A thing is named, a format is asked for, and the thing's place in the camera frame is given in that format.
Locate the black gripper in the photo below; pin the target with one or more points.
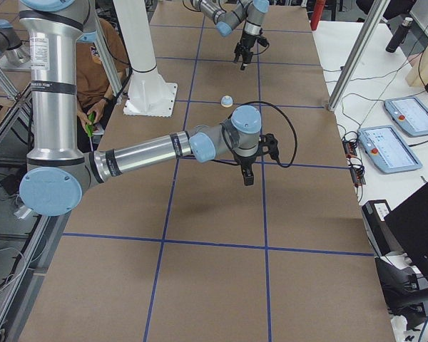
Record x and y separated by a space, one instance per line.
246 162
246 42

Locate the blue call bell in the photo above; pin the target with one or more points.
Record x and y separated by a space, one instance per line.
226 101

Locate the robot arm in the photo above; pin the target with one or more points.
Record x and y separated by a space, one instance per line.
249 13
58 172

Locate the red bottle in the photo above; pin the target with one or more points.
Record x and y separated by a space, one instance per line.
317 13

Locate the near teach pendant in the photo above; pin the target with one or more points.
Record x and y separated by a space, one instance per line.
387 149

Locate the teach pendant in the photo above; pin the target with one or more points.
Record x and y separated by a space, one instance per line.
410 114
387 149

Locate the seated person brown shirt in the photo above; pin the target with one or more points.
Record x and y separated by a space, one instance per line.
94 92

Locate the white box black device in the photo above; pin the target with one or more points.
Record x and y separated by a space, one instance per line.
382 240

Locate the black water bottle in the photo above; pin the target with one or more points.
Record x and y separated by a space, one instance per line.
399 35

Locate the green handheld controller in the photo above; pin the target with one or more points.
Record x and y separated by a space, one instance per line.
90 127

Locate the far teach pendant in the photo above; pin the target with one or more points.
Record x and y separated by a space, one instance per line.
410 114

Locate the black laptop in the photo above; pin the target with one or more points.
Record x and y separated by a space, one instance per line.
408 223

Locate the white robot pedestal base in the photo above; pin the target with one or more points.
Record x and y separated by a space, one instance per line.
148 93

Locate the aluminium frame post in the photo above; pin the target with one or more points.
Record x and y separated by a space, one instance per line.
368 28

